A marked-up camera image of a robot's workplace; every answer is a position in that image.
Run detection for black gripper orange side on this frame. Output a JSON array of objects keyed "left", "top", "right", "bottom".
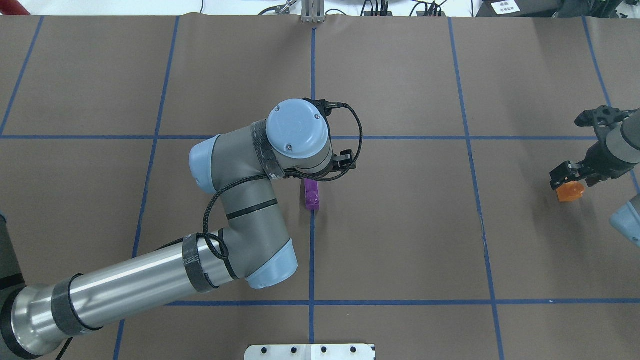
[{"left": 550, "top": 105, "right": 638, "bottom": 191}]

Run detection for black gripper cable purple side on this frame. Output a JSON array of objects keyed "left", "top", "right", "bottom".
[{"left": 189, "top": 98, "right": 364, "bottom": 261}]

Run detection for purple trapezoid block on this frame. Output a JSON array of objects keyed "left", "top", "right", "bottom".
[{"left": 302, "top": 178, "right": 320, "bottom": 212}]

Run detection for white paper label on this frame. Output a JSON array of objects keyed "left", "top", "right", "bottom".
[{"left": 490, "top": 0, "right": 521, "bottom": 16}]

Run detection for red object at corner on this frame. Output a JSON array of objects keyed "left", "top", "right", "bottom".
[{"left": 0, "top": 0, "right": 31, "bottom": 16}]

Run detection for metal camera stand post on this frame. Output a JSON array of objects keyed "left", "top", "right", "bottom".
[{"left": 299, "top": 0, "right": 326, "bottom": 24}]

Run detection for orange trapezoid block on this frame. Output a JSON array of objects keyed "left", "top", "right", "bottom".
[{"left": 555, "top": 181, "right": 586, "bottom": 203}]

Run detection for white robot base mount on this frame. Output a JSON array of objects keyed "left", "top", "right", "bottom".
[{"left": 244, "top": 343, "right": 377, "bottom": 360}]

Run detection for black gripper purple side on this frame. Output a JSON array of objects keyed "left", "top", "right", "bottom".
[{"left": 302, "top": 98, "right": 357, "bottom": 173}]

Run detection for black cables at table edge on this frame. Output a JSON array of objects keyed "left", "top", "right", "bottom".
[{"left": 257, "top": 0, "right": 448, "bottom": 18}]

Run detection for grey robot arm purple side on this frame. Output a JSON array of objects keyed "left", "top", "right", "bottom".
[{"left": 1, "top": 98, "right": 364, "bottom": 360}]

